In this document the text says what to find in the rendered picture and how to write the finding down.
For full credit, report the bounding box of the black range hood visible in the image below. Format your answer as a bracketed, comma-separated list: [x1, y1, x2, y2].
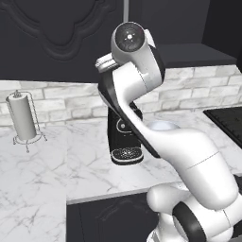
[128, 0, 242, 74]

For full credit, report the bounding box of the white bowl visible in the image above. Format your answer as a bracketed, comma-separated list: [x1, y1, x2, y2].
[146, 120, 182, 132]

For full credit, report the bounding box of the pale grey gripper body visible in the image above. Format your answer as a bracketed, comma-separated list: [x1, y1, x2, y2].
[95, 53, 120, 75]

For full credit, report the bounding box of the silver cabinet handle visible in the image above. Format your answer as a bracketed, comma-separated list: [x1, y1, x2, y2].
[123, 0, 130, 24]

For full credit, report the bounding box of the dark ornate cabinet door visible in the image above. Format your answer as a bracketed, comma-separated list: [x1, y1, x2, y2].
[0, 0, 125, 84]

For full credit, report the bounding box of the white paper towel roll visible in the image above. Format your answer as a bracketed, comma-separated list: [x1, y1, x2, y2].
[6, 93, 38, 142]

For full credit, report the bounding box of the wire paper towel holder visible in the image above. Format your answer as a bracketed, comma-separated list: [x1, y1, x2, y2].
[5, 89, 48, 154]

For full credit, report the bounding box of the black hob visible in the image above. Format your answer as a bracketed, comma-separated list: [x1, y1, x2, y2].
[202, 106, 242, 149]

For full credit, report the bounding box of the dark base cabinet door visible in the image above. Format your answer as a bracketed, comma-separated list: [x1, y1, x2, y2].
[66, 192, 160, 242]

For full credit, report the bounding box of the black coffee machine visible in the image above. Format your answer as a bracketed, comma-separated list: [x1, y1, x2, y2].
[107, 101, 145, 166]

